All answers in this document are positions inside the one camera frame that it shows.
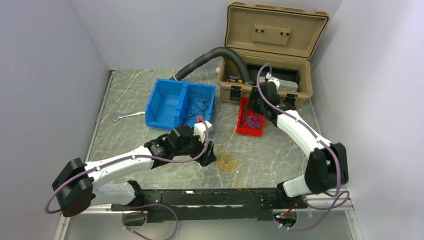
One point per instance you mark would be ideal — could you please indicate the grey plastic case in toolbox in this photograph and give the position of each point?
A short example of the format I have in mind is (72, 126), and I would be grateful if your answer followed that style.
(285, 85)

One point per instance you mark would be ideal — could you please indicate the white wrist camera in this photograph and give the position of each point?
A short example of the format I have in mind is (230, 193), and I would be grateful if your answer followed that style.
(272, 79)
(201, 128)

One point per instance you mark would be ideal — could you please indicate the tan plastic toolbox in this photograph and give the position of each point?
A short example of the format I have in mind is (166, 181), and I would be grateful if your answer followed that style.
(283, 36)

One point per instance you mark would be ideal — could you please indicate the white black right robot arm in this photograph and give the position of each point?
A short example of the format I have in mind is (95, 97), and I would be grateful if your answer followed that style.
(327, 162)

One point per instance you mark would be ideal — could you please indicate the blue double plastic bin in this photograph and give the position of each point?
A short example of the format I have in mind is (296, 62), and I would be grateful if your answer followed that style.
(173, 102)

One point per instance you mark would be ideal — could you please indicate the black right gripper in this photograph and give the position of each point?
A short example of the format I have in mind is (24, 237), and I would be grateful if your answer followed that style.
(254, 96)

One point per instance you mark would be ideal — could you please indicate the silver wrench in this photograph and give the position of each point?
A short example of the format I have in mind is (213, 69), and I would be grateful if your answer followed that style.
(117, 116)

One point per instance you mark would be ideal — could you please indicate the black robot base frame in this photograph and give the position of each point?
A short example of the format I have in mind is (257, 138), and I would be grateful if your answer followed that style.
(217, 204)

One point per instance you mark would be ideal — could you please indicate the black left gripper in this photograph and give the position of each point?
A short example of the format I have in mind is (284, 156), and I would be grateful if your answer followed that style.
(208, 156)

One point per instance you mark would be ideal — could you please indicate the small box in toolbox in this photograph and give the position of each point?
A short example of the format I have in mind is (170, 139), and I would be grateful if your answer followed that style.
(235, 79)

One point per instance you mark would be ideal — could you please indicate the red plastic bin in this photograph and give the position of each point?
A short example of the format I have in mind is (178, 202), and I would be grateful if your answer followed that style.
(248, 122)

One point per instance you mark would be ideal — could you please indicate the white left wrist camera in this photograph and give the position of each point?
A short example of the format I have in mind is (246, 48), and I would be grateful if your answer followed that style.
(201, 128)

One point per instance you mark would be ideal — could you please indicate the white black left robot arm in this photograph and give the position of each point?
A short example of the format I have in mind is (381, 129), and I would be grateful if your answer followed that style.
(83, 184)

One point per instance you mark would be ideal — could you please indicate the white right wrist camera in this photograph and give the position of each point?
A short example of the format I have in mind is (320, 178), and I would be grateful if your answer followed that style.
(272, 79)

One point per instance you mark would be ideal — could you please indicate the black tray in toolbox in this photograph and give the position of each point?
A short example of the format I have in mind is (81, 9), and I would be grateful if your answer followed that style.
(291, 75)

